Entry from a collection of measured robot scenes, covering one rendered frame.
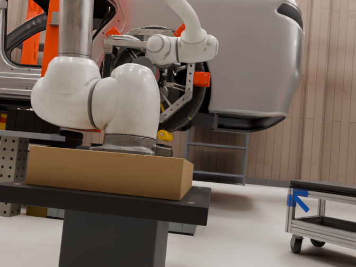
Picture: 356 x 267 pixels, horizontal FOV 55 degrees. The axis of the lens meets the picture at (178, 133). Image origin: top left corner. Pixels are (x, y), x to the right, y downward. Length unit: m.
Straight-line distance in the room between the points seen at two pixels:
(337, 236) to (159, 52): 1.04
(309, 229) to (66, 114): 1.14
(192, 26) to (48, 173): 0.77
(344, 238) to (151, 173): 1.00
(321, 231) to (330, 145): 4.95
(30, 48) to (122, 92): 4.67
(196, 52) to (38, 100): 0.63
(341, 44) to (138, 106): 6.13
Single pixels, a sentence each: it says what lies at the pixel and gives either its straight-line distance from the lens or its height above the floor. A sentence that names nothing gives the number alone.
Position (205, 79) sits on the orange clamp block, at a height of 0.84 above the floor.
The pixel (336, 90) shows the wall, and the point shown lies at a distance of 6.67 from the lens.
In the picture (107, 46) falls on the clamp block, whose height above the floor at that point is 0.93.
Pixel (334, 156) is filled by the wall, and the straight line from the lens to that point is 6.54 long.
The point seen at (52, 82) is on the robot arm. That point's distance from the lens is 1.06.
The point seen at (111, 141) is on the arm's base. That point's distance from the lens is 0.96.
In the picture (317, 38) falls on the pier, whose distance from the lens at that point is 6.72.
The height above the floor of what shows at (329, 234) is 0.13.
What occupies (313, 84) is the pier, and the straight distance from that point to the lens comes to 6.48.
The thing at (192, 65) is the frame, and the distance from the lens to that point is 1.98.
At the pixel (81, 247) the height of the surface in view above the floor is 0.14.
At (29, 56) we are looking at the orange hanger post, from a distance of 5.56.
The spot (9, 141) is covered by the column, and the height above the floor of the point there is 0.39.
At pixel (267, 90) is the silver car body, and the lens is 2.45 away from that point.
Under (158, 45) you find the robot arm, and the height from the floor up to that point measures 0.82.
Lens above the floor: 0.41
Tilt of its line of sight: 4 degrees up
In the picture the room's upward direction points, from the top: 5 degrees clockwise
